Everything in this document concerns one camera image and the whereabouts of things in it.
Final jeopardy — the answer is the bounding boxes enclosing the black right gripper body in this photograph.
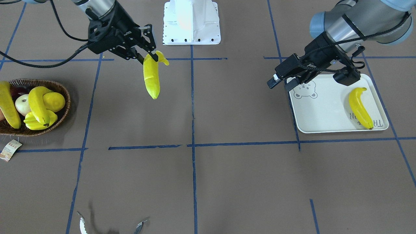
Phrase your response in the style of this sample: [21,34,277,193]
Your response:
[87,3,137,59]

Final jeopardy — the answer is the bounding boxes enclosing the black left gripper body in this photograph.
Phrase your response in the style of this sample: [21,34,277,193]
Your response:
[275,32,361,86]

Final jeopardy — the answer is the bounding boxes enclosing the yellow banana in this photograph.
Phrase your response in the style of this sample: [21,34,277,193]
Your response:
[28,86,53,126]
[0,81,22,129]
[348,87,373,129]
[143,50,170,99]

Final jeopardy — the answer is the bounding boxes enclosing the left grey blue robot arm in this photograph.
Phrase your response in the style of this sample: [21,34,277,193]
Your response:
[267,0,415,92]

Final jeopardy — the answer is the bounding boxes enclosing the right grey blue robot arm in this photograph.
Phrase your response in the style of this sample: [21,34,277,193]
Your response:
[73,0,159,64]

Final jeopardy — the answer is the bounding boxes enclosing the brown wicker basket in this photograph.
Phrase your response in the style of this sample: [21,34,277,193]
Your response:
[0,79,71,137]

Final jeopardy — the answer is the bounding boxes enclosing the paper tag on basket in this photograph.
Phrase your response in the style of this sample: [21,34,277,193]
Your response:
[0,139,23,162]

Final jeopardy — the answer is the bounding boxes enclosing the pale green bear tray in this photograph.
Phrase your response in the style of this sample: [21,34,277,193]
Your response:
[290,74,389,133]

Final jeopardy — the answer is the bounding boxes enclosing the yellow lemon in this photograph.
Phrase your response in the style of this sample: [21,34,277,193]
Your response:
[43,92,66,112]

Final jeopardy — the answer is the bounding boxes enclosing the dark purple fruit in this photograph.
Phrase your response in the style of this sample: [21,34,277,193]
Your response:
[10,85,31,100]

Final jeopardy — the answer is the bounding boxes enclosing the pale white apple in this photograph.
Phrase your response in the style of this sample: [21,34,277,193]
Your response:
[15,94,31,116]

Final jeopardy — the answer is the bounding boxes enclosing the yellow green starfruit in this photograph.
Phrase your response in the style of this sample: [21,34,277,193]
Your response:
[23,109,58,130]

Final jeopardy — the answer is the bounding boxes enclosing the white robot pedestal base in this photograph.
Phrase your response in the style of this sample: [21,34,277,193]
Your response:
[162,0,221,46]

